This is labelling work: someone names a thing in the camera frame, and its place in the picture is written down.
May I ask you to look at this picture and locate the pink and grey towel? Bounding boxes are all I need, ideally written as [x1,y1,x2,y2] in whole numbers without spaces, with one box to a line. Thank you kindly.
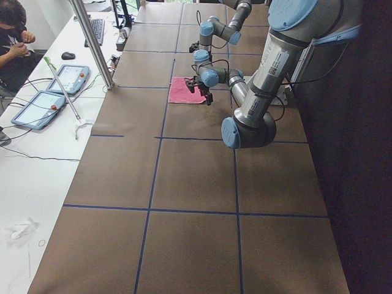
[168,77,206,104]

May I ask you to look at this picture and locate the black monitor stand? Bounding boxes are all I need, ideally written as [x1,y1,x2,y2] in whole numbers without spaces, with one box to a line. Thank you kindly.
[110,0,133,29]

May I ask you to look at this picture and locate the black keyboard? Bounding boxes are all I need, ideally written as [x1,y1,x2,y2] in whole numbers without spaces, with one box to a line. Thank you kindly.
[90,19,105,46]

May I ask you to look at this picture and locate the far blue teach pendant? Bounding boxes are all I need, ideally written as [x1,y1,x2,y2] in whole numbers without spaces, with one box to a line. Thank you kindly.
[56,64,90,96]

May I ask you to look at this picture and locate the blue teach pendant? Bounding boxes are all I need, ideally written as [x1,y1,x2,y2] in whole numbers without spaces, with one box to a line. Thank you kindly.
[56,64,90,96]
[11,91,66,130]

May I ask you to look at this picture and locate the black computer mouse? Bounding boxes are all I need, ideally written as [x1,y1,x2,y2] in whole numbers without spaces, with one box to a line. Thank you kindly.
[61,51,76,60]

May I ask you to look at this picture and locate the long metal grabber stick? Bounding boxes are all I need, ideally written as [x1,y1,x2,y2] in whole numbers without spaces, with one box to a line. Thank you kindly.
[43,57,94,140]

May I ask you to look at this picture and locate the near blue teach pendant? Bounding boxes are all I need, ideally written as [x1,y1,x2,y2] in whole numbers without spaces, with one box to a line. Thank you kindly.
[11,91,66,130]

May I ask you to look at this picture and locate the seated person in black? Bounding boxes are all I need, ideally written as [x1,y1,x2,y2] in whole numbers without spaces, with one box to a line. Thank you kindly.
[1,0,40,92]

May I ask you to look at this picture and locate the crumpled white tissue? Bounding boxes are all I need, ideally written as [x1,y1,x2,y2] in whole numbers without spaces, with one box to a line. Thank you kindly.
[1,217,40,241]

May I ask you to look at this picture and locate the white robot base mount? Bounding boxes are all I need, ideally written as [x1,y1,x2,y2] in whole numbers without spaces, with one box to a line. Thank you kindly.
[241,75,289,107]

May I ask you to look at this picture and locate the aluminium frame post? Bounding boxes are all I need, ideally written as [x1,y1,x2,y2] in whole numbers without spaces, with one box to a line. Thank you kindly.
[70,0,115,90]

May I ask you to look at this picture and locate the black cable on desk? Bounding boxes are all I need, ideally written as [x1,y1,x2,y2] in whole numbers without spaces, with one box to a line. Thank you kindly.
[0,78,81,162]

